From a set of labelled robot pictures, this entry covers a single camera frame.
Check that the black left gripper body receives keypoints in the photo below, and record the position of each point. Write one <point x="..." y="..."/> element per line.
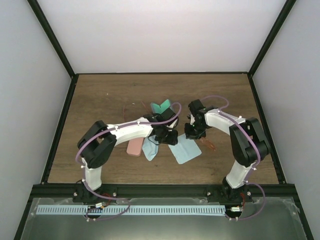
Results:
<point x="164" y="137"/>

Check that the light blue cleaning cloth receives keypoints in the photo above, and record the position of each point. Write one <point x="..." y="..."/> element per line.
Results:
<point x="185" y="150"/>

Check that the grey glasses case green lining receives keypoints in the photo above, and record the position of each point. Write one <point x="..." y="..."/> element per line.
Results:
<point x="160" y="108"/>

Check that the thin red sunglasses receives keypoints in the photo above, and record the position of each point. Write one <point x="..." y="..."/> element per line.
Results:
<point x="134" y="110"/>

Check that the black front mounting rail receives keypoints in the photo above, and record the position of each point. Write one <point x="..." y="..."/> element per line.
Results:
<point x="79" y="194"/>

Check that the pink glasses case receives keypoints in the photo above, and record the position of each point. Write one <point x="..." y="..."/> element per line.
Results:
<point x="134" y="147"/>

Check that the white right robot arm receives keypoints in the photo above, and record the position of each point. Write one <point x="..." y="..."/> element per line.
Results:
<point x="249" y="143"/>

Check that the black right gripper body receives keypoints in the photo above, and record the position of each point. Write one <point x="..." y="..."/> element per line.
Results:
<point x="196" y="131"/>

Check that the crumpled light blue cloth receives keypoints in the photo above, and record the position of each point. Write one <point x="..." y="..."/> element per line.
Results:
<point x="150" y="147"/>

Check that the light blue slotted cable duct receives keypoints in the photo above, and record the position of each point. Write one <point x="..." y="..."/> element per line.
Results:
<point x="134" y="210"/>

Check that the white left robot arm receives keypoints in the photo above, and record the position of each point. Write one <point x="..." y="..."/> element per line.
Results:
<point x="98" y="143"/>

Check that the orange transparent sunglasses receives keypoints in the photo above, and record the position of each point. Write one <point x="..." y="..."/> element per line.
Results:
<point x="208" y="143"/>

